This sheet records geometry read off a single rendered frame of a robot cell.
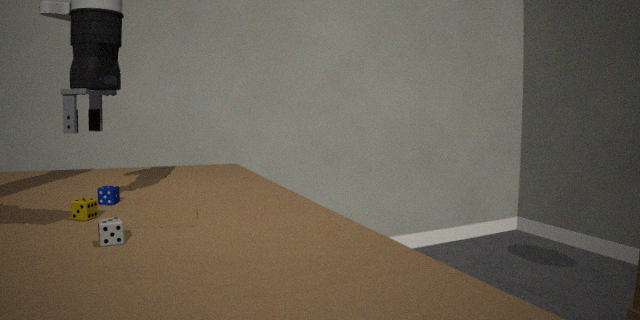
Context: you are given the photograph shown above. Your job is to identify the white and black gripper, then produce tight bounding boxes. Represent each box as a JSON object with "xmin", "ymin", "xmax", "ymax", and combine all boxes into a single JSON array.
[{"xmin": 39, "ymin": 0, "xmax": 124, "ymax": 133}]

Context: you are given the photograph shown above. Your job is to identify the blue die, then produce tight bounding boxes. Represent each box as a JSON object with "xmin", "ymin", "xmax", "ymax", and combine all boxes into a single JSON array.
[{"xmin": 97, "ymin": 186, "xmax": 120, "ymax": 205}]

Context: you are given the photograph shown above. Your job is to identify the yellow die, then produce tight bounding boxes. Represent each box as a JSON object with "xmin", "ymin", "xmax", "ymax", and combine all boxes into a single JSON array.
[{"xmin": 71, "ymin": 198, "xmax": 98, "ymax": 221}]

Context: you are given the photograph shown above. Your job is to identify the white die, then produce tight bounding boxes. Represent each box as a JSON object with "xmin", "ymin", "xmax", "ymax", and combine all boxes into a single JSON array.
[{"xmin": 98, "ymin": 217, "xmax": 125, "ymax": 247}]

